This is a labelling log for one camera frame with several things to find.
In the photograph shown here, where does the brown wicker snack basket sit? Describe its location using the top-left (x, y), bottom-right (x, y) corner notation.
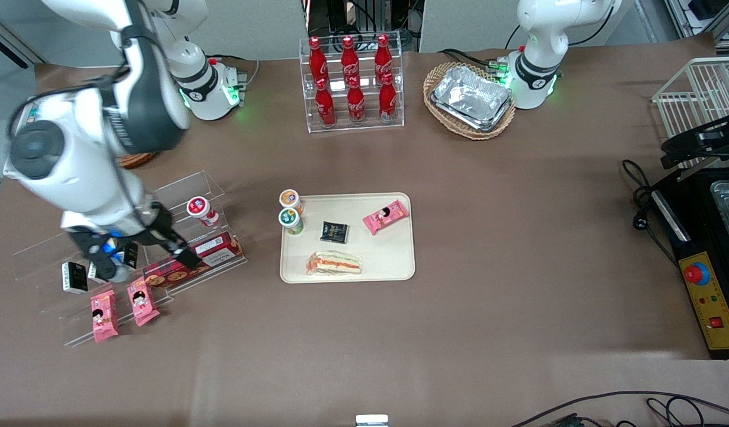
top-left (117, 152), bottom-right (159, 171)

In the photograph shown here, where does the looped black floor cable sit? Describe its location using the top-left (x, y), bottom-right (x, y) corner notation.
top-left (645, 396), bottom-right (706, 427)

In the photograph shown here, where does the black arm base cable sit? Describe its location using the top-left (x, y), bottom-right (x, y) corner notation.
top-left (438, 48), bottom-right (509, 73)

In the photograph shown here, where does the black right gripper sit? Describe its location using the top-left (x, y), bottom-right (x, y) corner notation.
top-left (132, 202), bottom-right (203, 271)

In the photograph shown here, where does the grey arm base cable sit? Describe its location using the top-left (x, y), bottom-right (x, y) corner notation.
top-left (207, 55), bottom-right (260, 91)

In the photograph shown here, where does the yellow control panel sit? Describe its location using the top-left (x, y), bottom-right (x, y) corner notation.
top-left (677, 251), bottom-right (729, 352)

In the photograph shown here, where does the green lid small cup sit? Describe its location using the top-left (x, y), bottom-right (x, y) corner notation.
top-left (278, 208), bottom-right (305, 236)

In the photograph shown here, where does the red lid small cup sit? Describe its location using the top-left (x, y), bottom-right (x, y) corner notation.
top-left (186, 196), bottom-right (220, 228)

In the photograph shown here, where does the silver foil tray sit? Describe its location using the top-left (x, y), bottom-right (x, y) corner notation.
top-left (430, 65), bottom-right (513, 132)

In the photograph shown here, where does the black machine lever handle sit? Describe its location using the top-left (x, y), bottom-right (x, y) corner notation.
top-left (660, 111), bottom-right (729, 182)

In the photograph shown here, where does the aluminium frame profile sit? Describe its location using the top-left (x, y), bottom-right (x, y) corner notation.
top-left (663, 0), bottom-right (729, 55)

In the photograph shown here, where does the red cookie box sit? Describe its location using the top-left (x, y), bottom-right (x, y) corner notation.
top-left (142, 231), bottom-right (244, 290)

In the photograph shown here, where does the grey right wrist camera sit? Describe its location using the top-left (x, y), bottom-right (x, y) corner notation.
top-left (68, 228), bottom-right (135, 283)

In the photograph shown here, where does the red cola bottle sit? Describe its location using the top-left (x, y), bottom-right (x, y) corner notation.
top-left (346, 77), bottom-right (366, 125)
top-left (314, 77), bottom-right (337, 127)
top-left (379, 72), bottom-right (398, 122)
top-left (374, 34), bottom-right (394, 81)
top-left (308, 37), bottom-right (329, 84)
top-left (340, 36), bottom-right (361, 84)

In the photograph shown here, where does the black power cable with plug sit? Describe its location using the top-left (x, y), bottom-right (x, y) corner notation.
top-left (621, 159), bottom-right (680, 269)

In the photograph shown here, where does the pink snack pack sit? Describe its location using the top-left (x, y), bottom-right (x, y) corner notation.
top-left (363, 200), bottom-right (411, 236)
top-left (126, 277), bottom-right (161, 327)
top-left (90, 289), bottom-right (120, 344)

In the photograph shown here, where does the clear acrylic stepped shelf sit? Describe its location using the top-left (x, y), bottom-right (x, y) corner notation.
top-left (12, 171), bottom-right (250, 348)

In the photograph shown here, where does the triangle sandwich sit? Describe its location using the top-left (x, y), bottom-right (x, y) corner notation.
top-left (306, 250), bottom-right (365, 277)

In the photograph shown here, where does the long black floor cable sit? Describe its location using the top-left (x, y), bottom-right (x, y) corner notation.
top-left (510, 390), bottom-right (729, 427)

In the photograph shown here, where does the black snack packet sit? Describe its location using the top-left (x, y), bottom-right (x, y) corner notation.
top-left (319, 221), bottom-right (350, 245)

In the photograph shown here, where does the black equipment rack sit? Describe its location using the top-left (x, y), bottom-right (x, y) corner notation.
top-left (304, 0), bottom-right (426, 53)

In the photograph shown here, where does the red emergency stop button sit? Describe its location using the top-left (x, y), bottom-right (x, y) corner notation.
top-left (683, 263), bottom-right (711, 286)

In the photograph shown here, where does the brown table cover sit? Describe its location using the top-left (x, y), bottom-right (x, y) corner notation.
top-left (0, 33), bottom-right (729, 427)

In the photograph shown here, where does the light wicker tray basket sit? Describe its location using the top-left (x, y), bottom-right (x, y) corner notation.
top-left (423, 62), bottom-right (517, 141)

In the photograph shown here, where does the clear acrylic bottle rack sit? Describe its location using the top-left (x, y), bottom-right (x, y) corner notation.
top-left (299, 37), bottom-right (405, 134)

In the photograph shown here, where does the white wire basket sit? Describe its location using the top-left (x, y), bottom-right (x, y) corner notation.
top-left (651, 56), bottom-right (729, 156)

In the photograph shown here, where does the black tray sealing machine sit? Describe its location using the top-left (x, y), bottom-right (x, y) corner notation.
top-left (649, 166), bottom-right (729, 361)

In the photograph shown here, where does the beige plastic serving tray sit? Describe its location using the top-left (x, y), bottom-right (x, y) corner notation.
top-left (280, 192), bottom-right (415, 283)

